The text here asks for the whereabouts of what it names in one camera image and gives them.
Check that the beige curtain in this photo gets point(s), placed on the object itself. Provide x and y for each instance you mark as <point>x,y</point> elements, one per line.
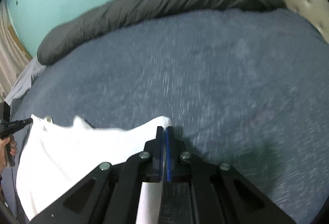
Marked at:
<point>10,54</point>

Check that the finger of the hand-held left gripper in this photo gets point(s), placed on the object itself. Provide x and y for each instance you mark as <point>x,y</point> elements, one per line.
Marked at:
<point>21,123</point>

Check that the light grey blanket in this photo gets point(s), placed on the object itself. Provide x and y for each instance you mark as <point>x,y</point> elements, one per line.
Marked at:
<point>23,82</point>

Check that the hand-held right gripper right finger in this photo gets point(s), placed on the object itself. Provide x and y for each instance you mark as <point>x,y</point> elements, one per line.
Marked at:
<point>169,159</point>

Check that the white long-sleeve shirt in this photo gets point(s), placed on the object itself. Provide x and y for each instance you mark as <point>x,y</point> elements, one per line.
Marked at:
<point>77,149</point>

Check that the dark grey long pillow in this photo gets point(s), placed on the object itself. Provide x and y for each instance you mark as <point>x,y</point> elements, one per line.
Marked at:
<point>154,5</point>

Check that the bed with blue patterned sheet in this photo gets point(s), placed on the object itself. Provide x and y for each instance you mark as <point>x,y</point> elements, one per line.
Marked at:
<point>205,85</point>

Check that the person's left hand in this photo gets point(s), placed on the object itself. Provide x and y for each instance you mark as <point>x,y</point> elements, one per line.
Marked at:
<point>5,152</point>

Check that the wooden frame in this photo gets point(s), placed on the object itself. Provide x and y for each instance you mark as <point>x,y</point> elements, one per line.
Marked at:
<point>19,41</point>

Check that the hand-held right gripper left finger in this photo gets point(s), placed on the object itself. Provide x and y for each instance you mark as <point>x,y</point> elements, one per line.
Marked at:
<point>159,157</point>

